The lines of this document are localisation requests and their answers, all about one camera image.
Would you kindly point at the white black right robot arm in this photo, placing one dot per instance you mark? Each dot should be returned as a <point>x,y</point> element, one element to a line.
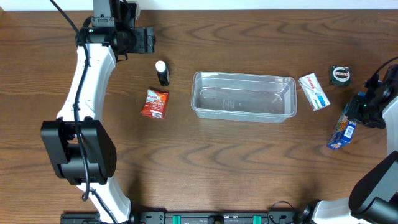
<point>374,198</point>

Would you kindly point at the white blue Panadol box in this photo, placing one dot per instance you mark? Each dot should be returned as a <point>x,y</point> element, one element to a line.
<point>314,92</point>

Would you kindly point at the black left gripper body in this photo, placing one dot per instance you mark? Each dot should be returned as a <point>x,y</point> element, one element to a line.
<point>149,40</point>

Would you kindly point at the green round tin box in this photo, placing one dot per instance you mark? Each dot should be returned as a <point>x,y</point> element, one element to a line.
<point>339,75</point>

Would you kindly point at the blue Cool Fever box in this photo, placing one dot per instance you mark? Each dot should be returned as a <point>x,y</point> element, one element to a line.
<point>344,131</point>

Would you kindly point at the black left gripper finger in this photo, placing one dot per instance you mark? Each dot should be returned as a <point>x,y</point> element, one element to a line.
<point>150,33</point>
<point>150,47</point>

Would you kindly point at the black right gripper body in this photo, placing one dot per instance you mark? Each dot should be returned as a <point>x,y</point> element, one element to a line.
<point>354,109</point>

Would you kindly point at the clear plastic container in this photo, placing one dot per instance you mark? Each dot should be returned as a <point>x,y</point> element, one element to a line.
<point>244,97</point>

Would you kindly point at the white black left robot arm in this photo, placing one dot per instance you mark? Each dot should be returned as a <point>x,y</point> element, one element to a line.
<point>79,148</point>

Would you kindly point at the black bottle white cap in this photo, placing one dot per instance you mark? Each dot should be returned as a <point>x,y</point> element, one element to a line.
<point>162,73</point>

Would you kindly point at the black mounting rail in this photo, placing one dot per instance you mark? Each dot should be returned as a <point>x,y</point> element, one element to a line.
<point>273,217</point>

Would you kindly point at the red Panadol box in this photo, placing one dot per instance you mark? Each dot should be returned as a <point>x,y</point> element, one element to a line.
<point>155,105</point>

